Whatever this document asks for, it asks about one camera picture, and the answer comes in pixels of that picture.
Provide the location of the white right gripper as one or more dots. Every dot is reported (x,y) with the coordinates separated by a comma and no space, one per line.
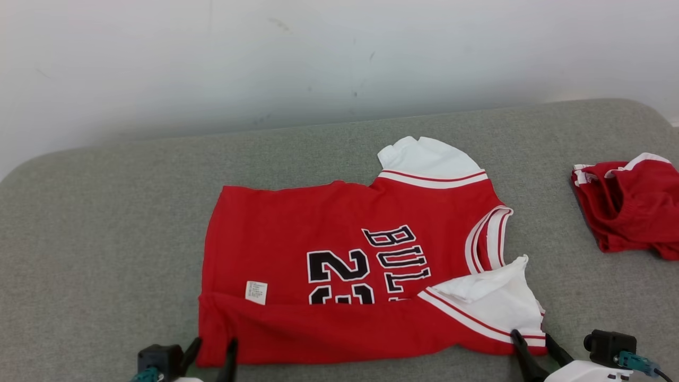
(589,373)

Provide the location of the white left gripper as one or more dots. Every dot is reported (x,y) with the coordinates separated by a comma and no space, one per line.
(188,380)

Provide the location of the red number 23 basketball jersey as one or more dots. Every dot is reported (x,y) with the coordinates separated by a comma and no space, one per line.
(276,233)

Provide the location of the red shorts with white trim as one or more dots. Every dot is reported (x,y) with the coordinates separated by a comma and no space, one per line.
(636,212)

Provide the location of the grey fabric sofa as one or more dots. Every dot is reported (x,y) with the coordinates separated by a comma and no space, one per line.
(106,239)

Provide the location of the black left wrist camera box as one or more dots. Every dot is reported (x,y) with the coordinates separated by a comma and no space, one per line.
(159,361)

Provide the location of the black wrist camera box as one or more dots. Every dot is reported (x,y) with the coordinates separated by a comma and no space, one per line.
(159,361)
(610,347)

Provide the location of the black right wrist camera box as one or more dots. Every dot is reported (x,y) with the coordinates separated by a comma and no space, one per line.
(610,347)

